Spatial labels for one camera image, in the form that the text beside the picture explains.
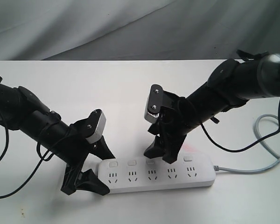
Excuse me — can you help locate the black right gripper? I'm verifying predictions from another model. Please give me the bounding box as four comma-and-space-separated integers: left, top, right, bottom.
144, 84, 189, 163

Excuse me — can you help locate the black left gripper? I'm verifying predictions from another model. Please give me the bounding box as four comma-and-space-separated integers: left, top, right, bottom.
55, 118, 115, 195

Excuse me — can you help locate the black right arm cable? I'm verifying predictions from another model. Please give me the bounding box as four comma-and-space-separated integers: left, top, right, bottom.
199, 93, 280, 154

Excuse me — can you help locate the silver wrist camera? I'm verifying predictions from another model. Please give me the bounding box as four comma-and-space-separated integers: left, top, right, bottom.
85, 109, 106, 144
144, 95, 160, 124

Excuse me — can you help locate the grey power cable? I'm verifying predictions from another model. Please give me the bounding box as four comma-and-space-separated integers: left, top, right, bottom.
212, 113, 280, 175

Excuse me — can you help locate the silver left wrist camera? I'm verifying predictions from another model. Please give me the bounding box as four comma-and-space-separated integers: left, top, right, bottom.
85, 109, 106, 144

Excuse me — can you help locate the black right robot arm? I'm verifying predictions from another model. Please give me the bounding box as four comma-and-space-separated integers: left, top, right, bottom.
144, 50, 280, 164

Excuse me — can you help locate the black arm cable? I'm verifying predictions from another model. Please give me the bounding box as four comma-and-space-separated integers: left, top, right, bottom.
0, 112, 70, 199
199, 93, 280, 154

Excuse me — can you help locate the grey backdrop cloth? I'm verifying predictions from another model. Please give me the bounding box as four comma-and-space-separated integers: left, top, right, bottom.
0, 0, 280, 61

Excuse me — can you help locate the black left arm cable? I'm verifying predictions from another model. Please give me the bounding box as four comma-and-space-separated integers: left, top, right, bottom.
0, 112, 70, 199

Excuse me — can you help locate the white five-outlet power strip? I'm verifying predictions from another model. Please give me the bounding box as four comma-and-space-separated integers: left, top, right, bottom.
98, 153, 216, 194

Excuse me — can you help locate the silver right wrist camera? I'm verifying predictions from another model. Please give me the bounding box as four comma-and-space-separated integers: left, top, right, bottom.
144, 95, 160, 124

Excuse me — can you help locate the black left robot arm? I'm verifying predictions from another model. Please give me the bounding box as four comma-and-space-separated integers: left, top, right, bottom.
0, 76, 114, 196

